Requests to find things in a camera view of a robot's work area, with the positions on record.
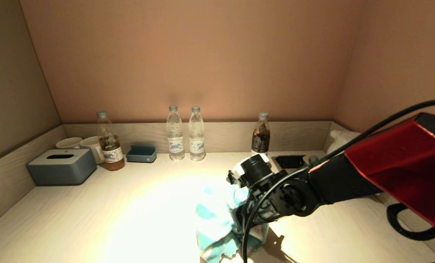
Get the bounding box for teal white striped towel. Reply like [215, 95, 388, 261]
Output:
[195, 184, 270, 263]

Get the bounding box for recessed black socket panel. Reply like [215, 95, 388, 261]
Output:
[271, 155, 308, 170]

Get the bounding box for dark liquid plastic bottle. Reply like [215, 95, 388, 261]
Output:
[251, 113, 271, 157]

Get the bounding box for clear water bottle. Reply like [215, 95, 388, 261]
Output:
[166, 105, 185, 161]
[188, 106, 206, 161]

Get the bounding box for white electric kettle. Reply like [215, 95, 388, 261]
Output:
[326, 130, 362, 155]

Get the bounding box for small blue plastic tray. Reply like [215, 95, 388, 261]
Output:
[126, 145, 157, 163]

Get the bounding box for amber tea plastic bottle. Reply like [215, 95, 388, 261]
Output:
[96, 111, 125, 171]

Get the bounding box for white ceramic mug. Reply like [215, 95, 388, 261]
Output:
[80, 137, 105, 165]
[56, 137, 83, 150]

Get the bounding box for grey-blue tissue box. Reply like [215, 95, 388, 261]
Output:
[27, 149, 97, 186]

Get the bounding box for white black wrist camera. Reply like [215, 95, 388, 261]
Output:
[228, 153, 272, 187]

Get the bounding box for black cable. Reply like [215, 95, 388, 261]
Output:
[241, 98, 435, 263]
[386, 203, 435, 241]

